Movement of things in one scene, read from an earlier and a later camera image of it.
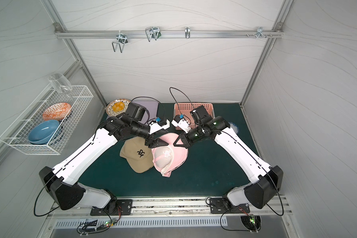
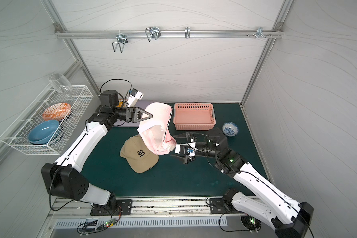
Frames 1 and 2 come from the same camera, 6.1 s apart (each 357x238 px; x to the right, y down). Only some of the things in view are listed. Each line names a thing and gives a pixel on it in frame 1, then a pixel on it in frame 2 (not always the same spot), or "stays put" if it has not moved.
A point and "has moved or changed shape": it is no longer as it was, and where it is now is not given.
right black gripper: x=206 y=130 to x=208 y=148
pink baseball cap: x=167 y=159 has moved or changed shape
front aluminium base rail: x=188 y=207 stays put
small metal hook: x=187 y=32 stays put
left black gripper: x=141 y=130 to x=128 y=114
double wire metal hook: x=122 y=40 stays put
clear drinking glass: x=60 y=83 stays put
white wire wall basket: x=47 y=125 stays put
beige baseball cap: x=139 y=156 stays put
